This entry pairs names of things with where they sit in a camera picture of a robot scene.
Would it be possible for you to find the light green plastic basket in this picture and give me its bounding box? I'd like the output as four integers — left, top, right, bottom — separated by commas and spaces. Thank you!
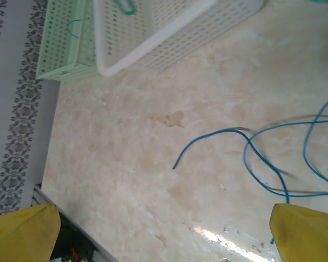
35, 0, 99, 82

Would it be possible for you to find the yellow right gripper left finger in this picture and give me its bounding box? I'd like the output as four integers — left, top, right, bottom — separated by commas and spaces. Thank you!
0, 203, 61, 262

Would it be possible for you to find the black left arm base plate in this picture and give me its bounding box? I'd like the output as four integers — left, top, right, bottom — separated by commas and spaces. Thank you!
49, 218, 99, 262

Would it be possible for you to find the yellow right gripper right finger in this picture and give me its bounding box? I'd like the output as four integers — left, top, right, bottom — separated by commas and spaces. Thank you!
270, 203, 328, 262

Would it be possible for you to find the white plastic basket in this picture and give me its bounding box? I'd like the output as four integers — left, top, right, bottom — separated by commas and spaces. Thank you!
93, 0, 264, 77

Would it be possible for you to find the thin green cable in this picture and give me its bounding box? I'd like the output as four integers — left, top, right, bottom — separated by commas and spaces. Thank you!
111, 0, 137, 16

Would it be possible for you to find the thin blue cable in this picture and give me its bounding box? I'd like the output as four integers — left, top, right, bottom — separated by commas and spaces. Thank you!
244, 94, 328, 198
172, 129, 290, 245
67, 19, 81, 38

